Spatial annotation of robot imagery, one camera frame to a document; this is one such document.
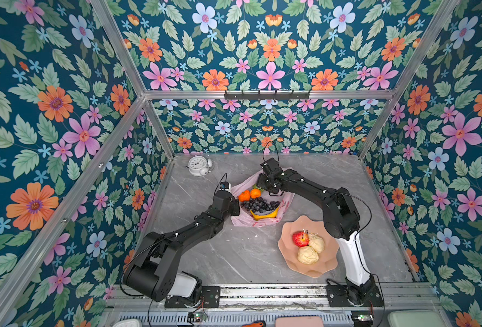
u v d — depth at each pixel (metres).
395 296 0.75
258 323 0.67
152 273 0.42
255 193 0.96
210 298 0.74
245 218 0.86
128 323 0.67
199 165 1.11
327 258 0.80
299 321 0.69
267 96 0.92
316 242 0.81
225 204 0.71
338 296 0.73
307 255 0.78
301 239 0.82
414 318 0.67
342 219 0.56
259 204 0.93
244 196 0.96
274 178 0.76
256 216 0.92
